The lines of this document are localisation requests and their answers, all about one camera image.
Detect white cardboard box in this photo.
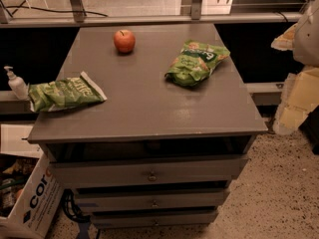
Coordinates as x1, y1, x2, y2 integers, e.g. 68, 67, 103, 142
0, 123, 63, 239

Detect red apple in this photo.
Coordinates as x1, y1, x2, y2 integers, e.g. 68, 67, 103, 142
113, 30, 136, 54

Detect grey drawer cabinet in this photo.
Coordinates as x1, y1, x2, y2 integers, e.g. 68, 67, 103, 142
29, 24, 266, 228

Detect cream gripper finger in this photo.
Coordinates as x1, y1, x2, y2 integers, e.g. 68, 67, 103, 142
273, 66, 319, 135

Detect black cables under cabinet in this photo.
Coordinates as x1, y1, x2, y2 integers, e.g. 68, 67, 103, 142
60, 188, 92, 224

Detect metal window frame rail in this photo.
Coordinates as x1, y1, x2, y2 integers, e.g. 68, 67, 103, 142
1, 0, 305, 28

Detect white pump bottle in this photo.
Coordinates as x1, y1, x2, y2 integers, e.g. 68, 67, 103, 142
4, 66, 28, 100

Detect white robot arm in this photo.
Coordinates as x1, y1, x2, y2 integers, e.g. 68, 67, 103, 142
271, 0, 319, 135

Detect black floor cable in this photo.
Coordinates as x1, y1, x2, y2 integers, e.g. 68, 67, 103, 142
0, 0, 110, 18

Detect green rice chip bag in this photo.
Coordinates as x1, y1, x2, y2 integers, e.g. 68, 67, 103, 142
164, 40, 230, 87

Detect green kettle chip bag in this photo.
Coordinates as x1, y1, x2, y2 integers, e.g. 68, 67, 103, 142
28, 72, 107, 113

